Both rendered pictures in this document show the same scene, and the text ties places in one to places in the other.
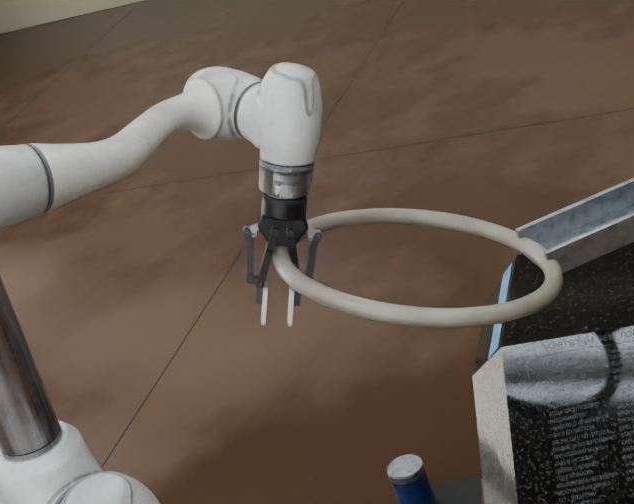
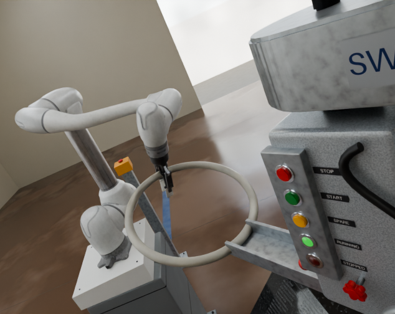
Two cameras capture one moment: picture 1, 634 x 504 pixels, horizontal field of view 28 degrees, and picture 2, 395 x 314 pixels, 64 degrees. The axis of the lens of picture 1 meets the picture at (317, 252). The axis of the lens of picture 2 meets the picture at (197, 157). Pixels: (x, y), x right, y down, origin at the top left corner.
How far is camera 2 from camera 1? 195 cm
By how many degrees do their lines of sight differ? 59
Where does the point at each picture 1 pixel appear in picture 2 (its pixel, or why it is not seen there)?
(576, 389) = (286, 299)
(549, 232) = (261, 231)
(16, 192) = (32, 126)
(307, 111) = (143, 128)
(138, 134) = (90, 115)
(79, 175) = (54, 126)
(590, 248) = (245, 256)
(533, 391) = (276, 282)
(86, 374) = not seen: hidden behind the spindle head
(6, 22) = not seen: outside the picture
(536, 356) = not seen: hidden behind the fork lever
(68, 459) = (106, 197)
